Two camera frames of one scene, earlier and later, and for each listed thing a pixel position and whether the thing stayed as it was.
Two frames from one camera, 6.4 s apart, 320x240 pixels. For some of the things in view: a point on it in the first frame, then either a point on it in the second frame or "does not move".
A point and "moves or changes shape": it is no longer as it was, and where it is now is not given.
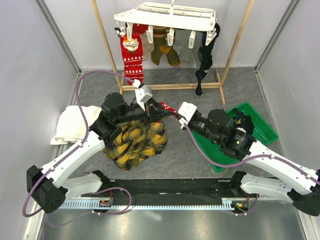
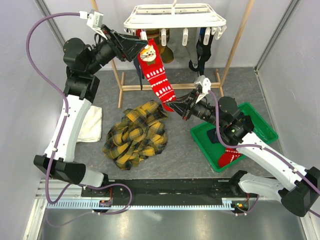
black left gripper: (156, 118) to (124, 47)
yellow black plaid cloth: (135, 142) does not move
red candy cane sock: (167, 107) moves or changes shape
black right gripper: (189, 123) to (183, 108)
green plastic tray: (263, 132) does not move
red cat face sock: (132, 52) to (157, 75)
